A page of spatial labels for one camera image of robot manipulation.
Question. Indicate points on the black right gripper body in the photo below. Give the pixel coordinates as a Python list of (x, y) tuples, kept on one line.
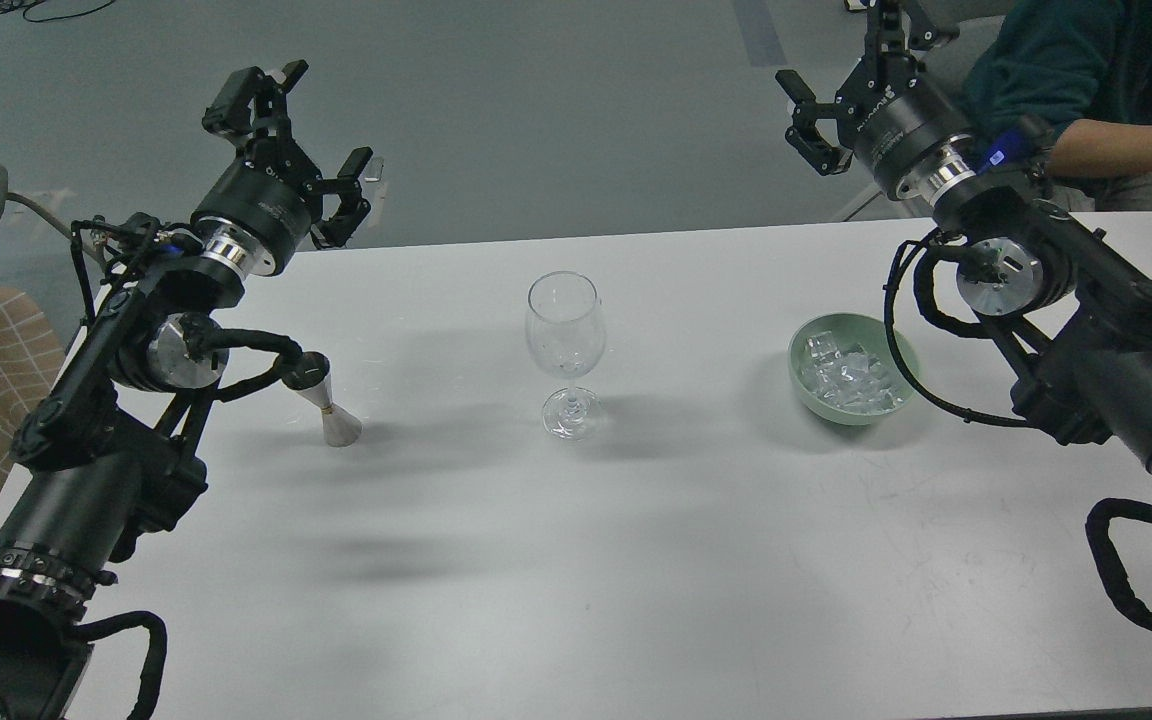
[(896, 120)]

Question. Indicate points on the metal floor plate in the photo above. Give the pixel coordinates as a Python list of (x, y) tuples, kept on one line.
[(372, 174)]

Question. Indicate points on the pile of ice cubes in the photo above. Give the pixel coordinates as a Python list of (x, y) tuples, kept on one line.
[(850, 379)]

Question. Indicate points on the clear wine glass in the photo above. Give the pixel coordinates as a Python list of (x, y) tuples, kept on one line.
[(566, 337)]

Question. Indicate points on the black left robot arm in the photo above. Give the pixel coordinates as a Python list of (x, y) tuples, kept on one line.
[(112, 450)]

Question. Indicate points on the steel double jigger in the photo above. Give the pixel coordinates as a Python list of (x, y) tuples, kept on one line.
[(340, 428)]

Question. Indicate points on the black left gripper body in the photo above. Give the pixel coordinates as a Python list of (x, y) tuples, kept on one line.
[(265, 191)]

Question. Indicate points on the green bowl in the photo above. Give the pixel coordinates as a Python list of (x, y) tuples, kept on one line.
[(849, 328)]

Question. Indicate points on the person in teal shirt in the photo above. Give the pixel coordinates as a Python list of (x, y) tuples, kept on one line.
[(1085, 68)]

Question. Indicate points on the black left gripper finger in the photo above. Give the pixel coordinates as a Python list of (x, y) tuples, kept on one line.
[(335, 231), (252, 105)]

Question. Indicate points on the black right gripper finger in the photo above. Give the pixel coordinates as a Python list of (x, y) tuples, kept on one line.
[(803, 133), (897, 28)]

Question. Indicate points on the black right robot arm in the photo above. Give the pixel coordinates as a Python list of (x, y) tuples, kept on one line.
[(1003, 263)]

